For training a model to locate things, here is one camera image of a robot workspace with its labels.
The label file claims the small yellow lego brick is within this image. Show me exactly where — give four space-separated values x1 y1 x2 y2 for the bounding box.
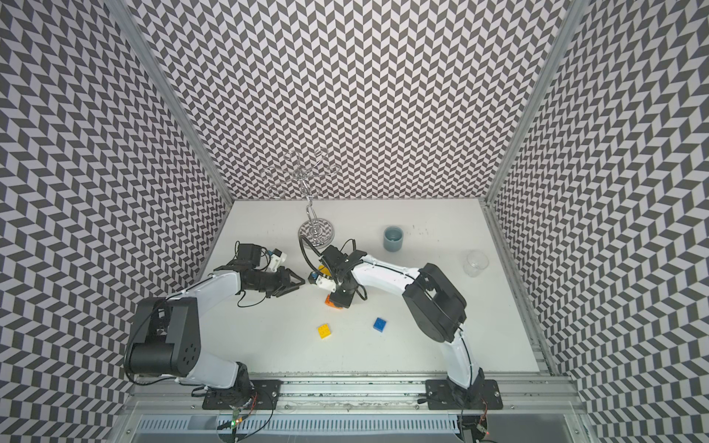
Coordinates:
317 323 332 340

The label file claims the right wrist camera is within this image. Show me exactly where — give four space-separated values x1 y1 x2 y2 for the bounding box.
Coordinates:
308 272 337 293

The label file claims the clear glass cup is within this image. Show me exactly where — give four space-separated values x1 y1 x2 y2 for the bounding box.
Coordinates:
463 250 489 278

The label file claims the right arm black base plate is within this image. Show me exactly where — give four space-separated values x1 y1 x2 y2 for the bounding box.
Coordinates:
425 378 503 411

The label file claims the orange lego brick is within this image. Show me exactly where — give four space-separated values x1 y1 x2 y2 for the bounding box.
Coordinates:
325 295 341 309

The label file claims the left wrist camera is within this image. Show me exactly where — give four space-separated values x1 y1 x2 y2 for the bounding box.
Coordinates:
234 242 287 272

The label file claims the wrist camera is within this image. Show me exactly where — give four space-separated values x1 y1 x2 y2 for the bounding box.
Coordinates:
234 242 287 272
308 272 337 293

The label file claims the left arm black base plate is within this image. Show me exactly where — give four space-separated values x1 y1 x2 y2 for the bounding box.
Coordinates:
202 380 282 412

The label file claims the white ribbed cable duct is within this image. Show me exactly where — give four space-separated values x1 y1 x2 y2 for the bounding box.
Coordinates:
137 415 459 437

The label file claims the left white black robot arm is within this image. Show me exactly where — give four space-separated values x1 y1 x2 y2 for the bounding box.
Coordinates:
123 265 306 389

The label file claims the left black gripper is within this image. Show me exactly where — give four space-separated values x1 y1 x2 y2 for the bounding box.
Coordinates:
247 266 306 298

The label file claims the chrome mug tree stand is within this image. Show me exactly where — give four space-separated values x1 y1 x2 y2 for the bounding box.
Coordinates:
264 149 339 249

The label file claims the aluminium front rail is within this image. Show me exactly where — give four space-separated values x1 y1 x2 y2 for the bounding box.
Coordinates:
119 372 586 415

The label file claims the grey-blue ceramic cup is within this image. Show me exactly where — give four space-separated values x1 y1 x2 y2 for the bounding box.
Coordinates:
382 226 404 252

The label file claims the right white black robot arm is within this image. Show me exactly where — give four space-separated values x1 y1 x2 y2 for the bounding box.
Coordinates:
311 245 485 409

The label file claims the blue lego brick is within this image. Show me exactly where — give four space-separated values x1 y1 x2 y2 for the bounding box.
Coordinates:
373 317 387 332

